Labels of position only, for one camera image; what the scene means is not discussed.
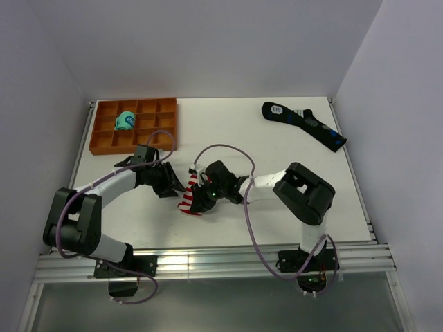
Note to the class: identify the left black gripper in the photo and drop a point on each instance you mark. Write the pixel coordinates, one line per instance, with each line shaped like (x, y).
(170, 182)

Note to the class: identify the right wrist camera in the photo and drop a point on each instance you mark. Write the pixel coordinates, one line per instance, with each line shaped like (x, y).
(196, 169)

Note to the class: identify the red white striped sock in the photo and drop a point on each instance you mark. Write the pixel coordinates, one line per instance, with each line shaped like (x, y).
(187, 200)

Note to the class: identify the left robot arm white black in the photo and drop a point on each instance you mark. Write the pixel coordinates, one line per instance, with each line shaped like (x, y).
(74, 223)

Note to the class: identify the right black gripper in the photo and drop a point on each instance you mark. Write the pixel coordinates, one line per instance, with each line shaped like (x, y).
(201, 203)

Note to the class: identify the aluminium table frame rail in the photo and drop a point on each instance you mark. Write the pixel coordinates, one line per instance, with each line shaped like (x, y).
(230, 240)

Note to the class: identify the rolled teal sock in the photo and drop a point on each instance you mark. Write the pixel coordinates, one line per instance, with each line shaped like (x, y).
(125, 121)

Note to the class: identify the black blue patterned sock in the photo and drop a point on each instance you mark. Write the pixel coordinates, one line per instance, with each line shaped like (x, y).
(305, 120)

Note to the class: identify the orange compartment tray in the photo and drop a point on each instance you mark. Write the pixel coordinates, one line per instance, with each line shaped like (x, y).
(156, 124)

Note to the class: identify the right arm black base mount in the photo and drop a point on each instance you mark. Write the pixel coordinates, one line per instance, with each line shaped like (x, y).
(314, 278)

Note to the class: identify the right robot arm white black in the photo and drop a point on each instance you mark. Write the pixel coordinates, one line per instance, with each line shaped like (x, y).
(307, 196)

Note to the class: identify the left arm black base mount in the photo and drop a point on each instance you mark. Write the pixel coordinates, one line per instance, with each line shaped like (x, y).
(124, 281)

